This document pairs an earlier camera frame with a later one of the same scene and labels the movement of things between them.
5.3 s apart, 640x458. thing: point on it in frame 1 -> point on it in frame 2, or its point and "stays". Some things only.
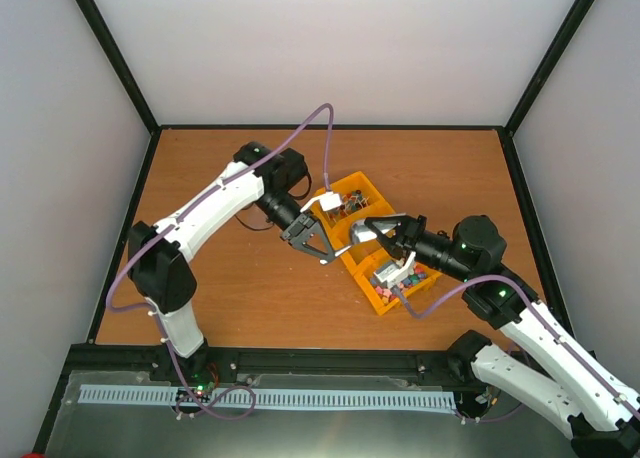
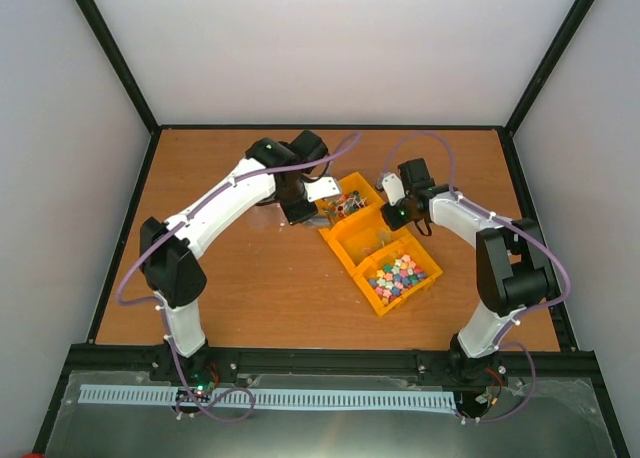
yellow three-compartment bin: [383, 277] stays
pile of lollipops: [349, 202] stays
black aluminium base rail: [453, 361] stays
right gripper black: [408, 230] -> [392, 222]
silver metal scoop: [361, 232] -> [319, 221]
